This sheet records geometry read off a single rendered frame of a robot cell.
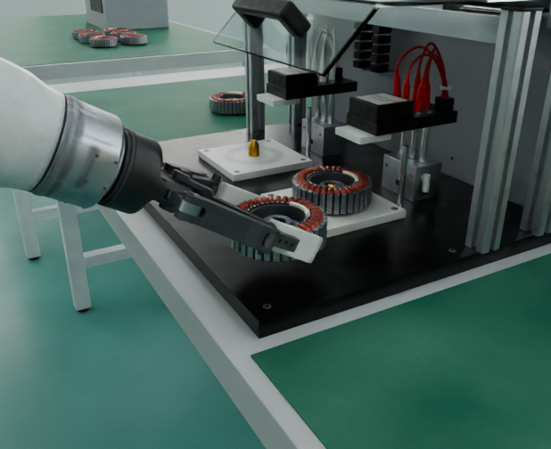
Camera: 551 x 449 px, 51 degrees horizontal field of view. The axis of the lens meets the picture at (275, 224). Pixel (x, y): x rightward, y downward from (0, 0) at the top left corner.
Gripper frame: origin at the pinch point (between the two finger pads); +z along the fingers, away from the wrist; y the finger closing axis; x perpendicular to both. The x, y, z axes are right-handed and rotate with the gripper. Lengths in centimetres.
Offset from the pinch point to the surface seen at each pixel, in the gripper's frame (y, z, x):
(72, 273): -125, 28, -62
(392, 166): -12.8, 24.6, 12.1
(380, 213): -4.7, 18.7, 5.4
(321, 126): -32.7, 24.1, 13.2
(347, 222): -4.5, 13.8, 2.7
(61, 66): -168, 10, -4
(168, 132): -67, 13, -1
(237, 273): -1.1, -0.9, -7.1
